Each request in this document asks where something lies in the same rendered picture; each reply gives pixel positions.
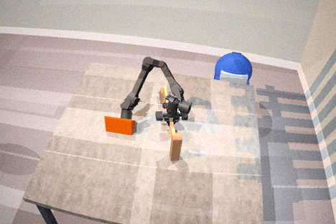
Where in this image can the long tan wooden rail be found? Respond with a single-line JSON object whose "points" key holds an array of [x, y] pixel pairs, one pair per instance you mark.
{"points": [[171, 125]]}

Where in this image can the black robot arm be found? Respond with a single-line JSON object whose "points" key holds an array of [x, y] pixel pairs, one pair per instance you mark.
{"points": [[133, 97]]}

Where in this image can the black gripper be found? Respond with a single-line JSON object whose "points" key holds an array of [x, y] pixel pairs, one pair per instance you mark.
{"points": [[171, 114]]}

